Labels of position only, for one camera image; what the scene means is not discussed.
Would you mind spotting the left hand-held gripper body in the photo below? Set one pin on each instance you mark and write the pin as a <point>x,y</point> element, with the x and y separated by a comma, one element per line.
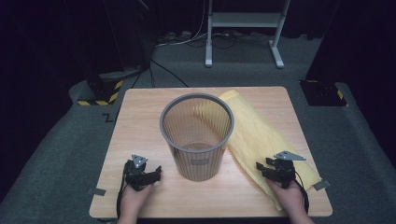
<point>137,177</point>

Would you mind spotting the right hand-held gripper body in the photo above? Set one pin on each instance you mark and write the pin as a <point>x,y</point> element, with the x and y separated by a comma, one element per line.
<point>284,172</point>

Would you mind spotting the yellow plastic trash bag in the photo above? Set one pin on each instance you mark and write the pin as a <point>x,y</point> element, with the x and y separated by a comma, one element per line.
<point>264,140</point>

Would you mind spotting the brown slatted trash bin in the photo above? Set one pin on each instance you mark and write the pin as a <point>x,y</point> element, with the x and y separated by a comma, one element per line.
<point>196,168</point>

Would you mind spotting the person's left hand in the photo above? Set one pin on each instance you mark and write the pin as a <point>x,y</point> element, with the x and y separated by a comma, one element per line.
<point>134,202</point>

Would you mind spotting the person's right hand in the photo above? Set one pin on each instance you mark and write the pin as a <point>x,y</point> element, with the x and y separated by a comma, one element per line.
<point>291,200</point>

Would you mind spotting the gray tape piece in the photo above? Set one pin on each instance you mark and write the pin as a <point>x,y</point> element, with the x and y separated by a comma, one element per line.
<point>321,185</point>
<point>97,191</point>

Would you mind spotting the black hazard-striped stand base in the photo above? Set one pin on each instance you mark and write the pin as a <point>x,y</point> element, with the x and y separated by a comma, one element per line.
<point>99,88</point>

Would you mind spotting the white metal stand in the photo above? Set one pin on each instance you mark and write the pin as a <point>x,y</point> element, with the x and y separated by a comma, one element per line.
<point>243,19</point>

